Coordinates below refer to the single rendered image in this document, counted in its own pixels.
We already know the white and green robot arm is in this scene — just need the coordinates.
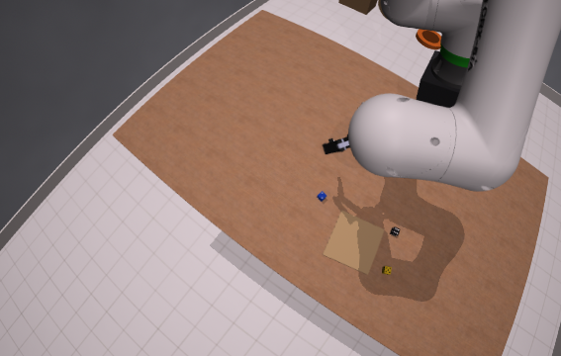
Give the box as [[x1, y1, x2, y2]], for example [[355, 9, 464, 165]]
[[348, 0, 561, 192]]

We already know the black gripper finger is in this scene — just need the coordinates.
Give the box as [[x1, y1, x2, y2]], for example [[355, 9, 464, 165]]
[[323, 135, 349, 154]]

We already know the tan flat mat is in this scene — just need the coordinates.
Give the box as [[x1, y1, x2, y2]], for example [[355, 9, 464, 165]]
[[323, 211, 385, 275]]

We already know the blue die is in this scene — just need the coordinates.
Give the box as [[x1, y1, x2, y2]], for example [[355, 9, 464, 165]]
[[317, 191, 327, 202]]

